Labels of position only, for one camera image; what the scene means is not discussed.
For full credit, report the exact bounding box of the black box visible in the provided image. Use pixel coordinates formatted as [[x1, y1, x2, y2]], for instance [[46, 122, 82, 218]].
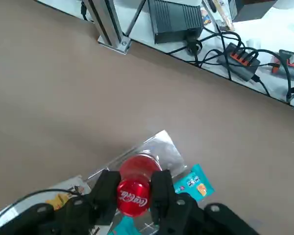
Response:
[[228, 0, 278, 23]]

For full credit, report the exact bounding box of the red Coca-Cola bottle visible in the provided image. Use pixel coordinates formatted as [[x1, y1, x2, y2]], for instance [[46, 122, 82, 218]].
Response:
[[116, 151, 164, 219]]

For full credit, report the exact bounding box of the black power adapter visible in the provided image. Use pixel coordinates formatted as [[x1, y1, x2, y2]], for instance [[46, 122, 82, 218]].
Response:
[[147, 0, 204, 45]]

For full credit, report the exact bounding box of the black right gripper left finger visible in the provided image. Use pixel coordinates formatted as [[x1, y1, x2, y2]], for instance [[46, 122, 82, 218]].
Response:
[[0, 169, 122, 235]]

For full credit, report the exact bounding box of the aluminium post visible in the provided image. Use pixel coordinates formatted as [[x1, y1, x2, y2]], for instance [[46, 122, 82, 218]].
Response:
[[81, 0, 133, 55]]

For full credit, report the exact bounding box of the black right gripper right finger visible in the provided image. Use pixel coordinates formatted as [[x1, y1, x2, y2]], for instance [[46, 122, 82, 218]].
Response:
[[149, 169, 261, 235]]

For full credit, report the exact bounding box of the white cookie box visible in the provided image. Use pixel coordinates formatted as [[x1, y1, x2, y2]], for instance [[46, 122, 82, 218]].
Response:
[[0, 174, 93, 222]]

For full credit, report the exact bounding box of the teal snack packet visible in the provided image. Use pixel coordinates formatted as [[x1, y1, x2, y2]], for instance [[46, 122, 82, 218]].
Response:
[[110, 216, 143, 235], [172, 163, 215, 203]]

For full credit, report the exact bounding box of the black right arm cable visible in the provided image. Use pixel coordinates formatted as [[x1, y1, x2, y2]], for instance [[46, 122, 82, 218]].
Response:
[[0, 188, 89, 221]]

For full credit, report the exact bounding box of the clear acrylic snack shelf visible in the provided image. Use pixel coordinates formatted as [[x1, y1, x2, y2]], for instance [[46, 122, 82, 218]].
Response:
[[82, 129, 188, 235]]

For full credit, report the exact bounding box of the black adapter cable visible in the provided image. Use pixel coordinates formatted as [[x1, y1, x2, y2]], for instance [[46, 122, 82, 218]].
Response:
[[165, 29, 244, 70]]

